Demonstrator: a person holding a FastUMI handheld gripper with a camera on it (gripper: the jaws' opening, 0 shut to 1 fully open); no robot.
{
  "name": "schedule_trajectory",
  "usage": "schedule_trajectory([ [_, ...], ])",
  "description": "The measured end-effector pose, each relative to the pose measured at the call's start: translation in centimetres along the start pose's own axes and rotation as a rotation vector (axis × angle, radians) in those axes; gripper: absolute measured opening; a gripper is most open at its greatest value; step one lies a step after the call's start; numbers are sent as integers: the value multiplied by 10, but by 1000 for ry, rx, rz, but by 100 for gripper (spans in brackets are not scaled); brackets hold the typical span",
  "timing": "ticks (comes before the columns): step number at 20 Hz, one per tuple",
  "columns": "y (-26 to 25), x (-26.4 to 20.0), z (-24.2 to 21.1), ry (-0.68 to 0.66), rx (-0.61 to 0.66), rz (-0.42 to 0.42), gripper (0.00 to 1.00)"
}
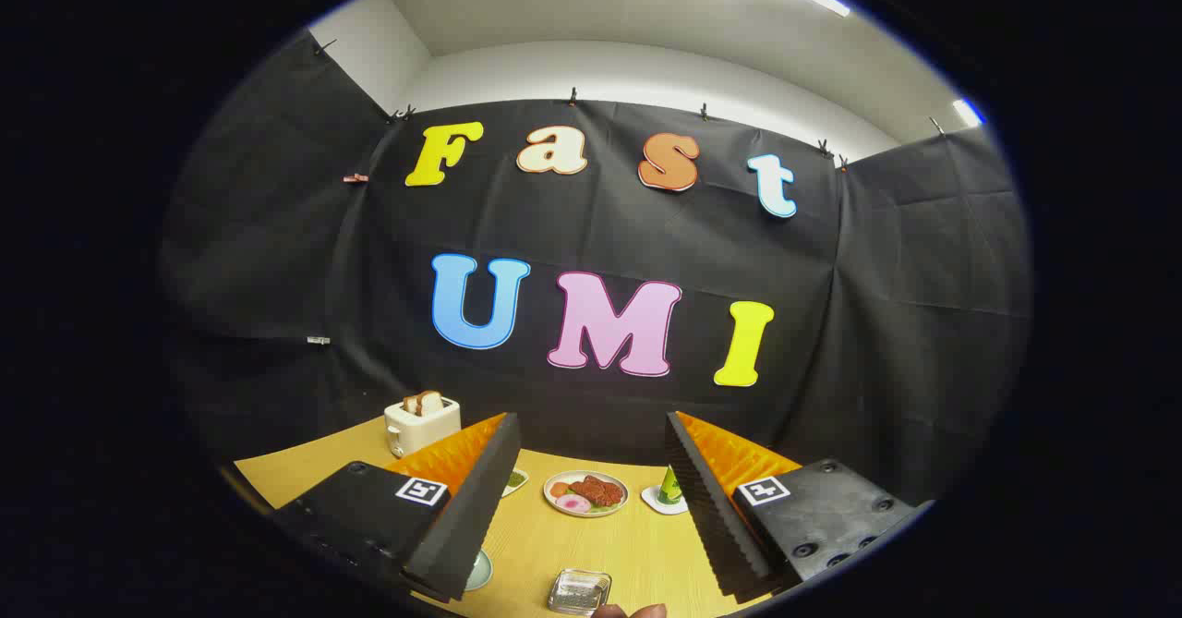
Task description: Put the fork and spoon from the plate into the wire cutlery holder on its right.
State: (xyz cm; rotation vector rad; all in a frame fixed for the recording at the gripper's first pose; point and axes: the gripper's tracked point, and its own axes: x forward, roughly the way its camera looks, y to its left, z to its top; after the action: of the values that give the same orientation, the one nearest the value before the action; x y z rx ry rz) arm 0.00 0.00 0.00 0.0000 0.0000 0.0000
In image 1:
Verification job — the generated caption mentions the brown meat pieces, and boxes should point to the brown meat pieces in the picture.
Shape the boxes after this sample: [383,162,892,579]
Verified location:
[571,476,625,508]

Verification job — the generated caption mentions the clear glass tray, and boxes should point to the clear glass tray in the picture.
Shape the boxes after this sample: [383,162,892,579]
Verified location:
[548,568,613,617]

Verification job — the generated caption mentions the white plate with food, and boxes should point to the white plate with food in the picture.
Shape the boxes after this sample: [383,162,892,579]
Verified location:
[543,470,630,518]

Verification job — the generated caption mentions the black backdrop cloth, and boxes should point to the black backdrop cloth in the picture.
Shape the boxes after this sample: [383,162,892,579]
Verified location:
[157,31,1033,508]

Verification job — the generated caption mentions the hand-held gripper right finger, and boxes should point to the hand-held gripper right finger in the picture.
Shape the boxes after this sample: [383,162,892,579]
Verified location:
[664,410,935,602]

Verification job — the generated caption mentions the white square coaster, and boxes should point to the white square coaster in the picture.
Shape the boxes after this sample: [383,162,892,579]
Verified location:
[641,485,690,516]

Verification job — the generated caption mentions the white toaster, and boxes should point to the white toaster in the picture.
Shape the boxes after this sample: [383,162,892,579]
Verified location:
[384,396,462,458]

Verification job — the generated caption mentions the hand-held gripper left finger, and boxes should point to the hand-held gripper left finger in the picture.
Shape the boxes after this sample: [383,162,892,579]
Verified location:
[271,412,523,603]

